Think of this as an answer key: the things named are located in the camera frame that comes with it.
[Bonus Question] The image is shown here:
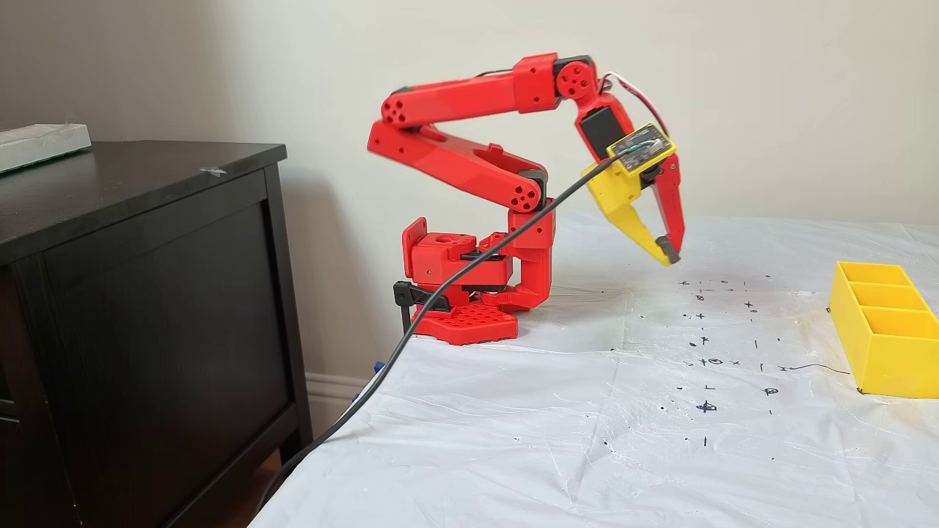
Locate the yellow three-compartment box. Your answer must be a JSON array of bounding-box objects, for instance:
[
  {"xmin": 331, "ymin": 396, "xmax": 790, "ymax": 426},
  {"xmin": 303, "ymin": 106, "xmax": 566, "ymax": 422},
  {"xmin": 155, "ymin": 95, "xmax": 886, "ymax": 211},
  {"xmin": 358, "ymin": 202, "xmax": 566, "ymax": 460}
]
[{"xmin": 829, "ymin": 260, "xmax": 939, "ymax": 400}]

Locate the black table clamp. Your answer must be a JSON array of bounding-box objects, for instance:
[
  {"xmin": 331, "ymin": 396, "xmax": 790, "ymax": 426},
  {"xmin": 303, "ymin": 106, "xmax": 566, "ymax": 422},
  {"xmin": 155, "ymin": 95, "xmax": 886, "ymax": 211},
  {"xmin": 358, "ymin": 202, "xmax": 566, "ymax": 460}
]
[{"xmin": 392, "ymin": 281, "xmax": 450, "ymax": 340}]

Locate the white plastic table cover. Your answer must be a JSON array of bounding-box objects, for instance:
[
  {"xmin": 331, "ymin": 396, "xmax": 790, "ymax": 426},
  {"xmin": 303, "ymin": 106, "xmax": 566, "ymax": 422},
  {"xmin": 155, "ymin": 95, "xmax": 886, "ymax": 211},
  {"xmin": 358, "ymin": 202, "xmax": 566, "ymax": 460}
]
[{"xmin": 248, "ymin": 209, "xmax": 939, "ymax": 528}]

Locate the black wooden dresser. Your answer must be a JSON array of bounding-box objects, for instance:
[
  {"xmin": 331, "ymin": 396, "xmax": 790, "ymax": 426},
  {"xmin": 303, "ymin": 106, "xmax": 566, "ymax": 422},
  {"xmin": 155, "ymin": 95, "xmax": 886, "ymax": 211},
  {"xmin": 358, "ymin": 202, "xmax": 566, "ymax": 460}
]
[{"xmin": 0, "ymin": 141, "xmax": 315, "ymax": 528}]

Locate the white foam block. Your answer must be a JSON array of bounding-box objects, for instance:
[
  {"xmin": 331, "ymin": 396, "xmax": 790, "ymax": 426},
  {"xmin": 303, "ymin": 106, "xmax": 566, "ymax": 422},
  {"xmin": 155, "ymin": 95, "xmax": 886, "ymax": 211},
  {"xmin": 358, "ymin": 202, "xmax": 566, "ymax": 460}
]
[{"xmin": 0, "ymin": 123, "xmax": 93, "ymax": 175}]

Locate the camera board on yellow mount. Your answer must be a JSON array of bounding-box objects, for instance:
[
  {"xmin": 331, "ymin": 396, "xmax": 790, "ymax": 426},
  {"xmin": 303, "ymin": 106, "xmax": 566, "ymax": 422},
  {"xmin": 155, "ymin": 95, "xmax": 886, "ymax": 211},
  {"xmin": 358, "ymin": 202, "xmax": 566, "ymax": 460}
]
[{"xmin": 607, "ymin": 122, "xmax": 677, "ymax": 178}]

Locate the servo wire bundle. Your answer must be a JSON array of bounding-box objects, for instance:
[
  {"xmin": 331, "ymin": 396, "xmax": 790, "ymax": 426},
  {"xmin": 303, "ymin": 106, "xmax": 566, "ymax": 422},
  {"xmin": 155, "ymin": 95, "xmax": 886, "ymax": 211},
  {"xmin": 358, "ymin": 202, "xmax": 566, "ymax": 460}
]
[{"xmin": 600, "ymin": 71, "xmax": 670, "ymax": 136}]

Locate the black camera cable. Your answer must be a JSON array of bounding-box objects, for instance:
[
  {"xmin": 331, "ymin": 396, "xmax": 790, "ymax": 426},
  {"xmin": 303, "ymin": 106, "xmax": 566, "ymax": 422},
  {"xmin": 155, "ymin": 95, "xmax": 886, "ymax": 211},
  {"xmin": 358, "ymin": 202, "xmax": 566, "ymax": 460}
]
[{"xmin": 253, "ymin": 153, "xmax": 624, "ymax": 514}]

